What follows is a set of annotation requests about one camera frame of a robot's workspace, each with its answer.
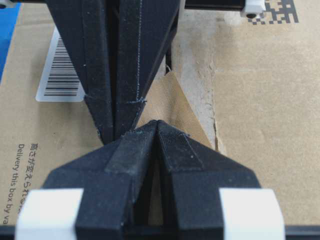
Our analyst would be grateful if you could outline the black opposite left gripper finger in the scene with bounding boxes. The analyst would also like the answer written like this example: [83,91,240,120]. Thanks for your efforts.
[115,0,180,138]
[46,0,114,144]

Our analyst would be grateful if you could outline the black gripper white mounts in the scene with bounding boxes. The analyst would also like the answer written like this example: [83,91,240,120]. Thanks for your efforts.
[180,0,266,18]

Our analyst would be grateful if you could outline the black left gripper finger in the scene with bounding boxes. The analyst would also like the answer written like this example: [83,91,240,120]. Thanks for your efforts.
[156,119,286,240]
[14,119,158,240]

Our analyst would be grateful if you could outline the cardboard box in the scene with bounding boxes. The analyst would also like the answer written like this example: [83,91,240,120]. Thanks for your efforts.
[0,0,320,225]

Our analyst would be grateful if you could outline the brown tape strip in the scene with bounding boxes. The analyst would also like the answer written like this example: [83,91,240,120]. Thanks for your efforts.
[137,72,212,226]

